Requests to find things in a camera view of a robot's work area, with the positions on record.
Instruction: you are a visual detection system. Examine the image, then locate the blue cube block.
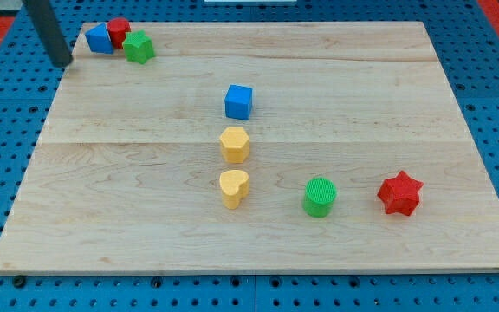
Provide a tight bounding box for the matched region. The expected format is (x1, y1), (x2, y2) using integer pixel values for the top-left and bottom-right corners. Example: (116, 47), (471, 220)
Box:
(224, 85), (253, 120)

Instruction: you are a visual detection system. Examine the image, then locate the green star block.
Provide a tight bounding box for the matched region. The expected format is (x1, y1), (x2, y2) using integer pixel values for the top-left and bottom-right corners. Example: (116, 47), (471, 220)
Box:
(122, 30), (156, 64)

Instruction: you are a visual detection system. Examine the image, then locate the red star block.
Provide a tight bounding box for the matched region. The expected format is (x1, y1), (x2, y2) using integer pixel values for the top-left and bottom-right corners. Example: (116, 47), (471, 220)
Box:
(377, 171), (424, 217)

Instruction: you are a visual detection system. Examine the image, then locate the light wooden board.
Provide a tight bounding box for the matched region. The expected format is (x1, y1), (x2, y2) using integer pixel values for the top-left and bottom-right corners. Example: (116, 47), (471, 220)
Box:
(0, 22), (499, 276)

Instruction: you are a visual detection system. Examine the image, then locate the yellow hexagon block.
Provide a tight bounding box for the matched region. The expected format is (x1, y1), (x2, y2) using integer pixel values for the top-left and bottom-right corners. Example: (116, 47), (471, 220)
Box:
(219, 127), (250, 164)

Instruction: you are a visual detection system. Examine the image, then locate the yellow heart block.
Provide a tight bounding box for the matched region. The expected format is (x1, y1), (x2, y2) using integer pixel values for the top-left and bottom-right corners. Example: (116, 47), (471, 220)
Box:
(219, 170), (250, 210)

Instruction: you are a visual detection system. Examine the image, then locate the green cylinder block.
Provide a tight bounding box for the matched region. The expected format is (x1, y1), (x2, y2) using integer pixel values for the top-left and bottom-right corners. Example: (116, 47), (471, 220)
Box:
(302, 177), (337, 218)

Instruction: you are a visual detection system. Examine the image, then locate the red cylinder block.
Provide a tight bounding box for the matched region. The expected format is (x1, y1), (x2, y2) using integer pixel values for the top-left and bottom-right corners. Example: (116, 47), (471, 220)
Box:
(107, 17), (131, 49)

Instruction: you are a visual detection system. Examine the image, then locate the blue triangular block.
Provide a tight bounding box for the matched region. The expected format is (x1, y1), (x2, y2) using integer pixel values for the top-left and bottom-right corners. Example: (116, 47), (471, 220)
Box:
(85, 23), (113, 54)

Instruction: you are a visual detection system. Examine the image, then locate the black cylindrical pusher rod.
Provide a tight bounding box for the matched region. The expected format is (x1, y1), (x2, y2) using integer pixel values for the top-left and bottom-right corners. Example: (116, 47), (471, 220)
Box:
(23, 0), (73, 68)

